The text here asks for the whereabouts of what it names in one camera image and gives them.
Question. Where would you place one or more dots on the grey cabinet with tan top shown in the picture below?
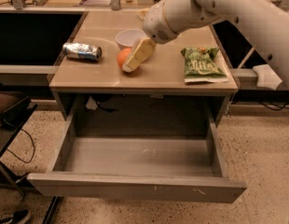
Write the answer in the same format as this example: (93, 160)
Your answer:
(163, 73)

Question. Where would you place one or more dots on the black chair at left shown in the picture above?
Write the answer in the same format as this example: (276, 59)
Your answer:
(15, 110)

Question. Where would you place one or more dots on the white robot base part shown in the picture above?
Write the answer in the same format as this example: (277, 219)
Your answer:
(267, 78)

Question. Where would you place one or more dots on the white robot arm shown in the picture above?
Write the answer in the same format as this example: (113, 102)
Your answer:
(265, 26)

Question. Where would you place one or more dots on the black sneaker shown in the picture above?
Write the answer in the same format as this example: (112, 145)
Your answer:
(18, 217)

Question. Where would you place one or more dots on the stick with white tip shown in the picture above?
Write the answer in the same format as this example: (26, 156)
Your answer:
(246, 57)

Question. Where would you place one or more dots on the white bowl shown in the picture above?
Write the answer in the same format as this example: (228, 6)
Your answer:
(126, 38)

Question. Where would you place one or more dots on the green chip bag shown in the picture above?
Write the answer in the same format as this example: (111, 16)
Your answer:
(201, 67)

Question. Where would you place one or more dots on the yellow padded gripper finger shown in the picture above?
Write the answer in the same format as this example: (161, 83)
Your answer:
(141, 13)
(141, 50)

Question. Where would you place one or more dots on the open grey top drawer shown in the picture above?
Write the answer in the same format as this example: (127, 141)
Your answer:
(140, 148)

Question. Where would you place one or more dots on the orange fruit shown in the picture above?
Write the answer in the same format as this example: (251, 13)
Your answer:
(122, 56)

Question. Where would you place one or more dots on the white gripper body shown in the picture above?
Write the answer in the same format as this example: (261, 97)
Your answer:
(156, 24)

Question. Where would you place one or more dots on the crushed silver soda can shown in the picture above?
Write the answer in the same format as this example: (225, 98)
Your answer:
(82, 51)

